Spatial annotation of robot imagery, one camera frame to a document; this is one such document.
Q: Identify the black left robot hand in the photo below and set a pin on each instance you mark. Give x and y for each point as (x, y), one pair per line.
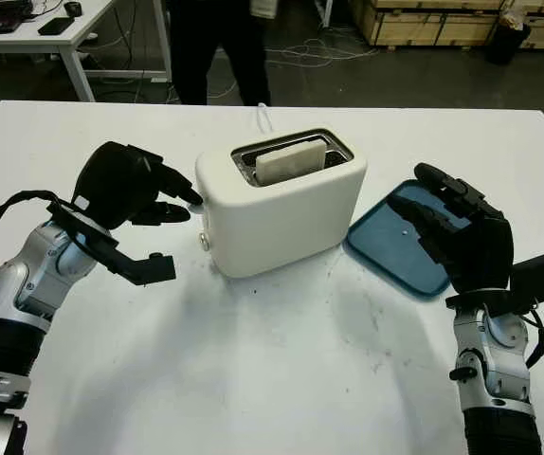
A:
(111, 185)

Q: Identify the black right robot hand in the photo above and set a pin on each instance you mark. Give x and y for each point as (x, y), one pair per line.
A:
(480, 251)

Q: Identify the white bread slice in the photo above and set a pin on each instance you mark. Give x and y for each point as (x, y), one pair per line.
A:
(291, 161)

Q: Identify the blue plastic tray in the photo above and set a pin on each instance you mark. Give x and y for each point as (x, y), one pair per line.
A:
(386, 246)

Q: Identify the cream white two-slot toaster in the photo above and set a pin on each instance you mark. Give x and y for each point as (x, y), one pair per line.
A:
(281, 227)

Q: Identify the person in dark trousers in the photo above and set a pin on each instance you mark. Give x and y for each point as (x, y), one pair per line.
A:
(196, 57)

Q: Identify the white office desk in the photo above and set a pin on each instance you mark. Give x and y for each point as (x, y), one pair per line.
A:
(25, 42)

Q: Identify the black smartphone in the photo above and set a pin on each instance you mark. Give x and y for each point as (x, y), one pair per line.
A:
(56, 25)

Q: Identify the black computer mouse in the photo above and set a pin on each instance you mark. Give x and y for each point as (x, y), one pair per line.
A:
(72, 7)

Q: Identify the black trash bin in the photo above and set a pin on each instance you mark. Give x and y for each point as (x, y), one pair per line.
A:
(506, 45)

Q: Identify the wooden shipping crates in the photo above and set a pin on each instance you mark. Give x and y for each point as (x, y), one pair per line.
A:
(433, 23)

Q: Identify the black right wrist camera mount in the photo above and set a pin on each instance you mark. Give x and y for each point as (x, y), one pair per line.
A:
(535, 279)

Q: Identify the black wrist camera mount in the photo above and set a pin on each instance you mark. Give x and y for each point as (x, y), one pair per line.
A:
(535, 279)
(149, 270)

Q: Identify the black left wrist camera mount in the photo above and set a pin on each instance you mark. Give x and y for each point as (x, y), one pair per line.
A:
(149, 270)

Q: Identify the white metal table frame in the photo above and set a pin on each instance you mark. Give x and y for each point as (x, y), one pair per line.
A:
(323, 12)

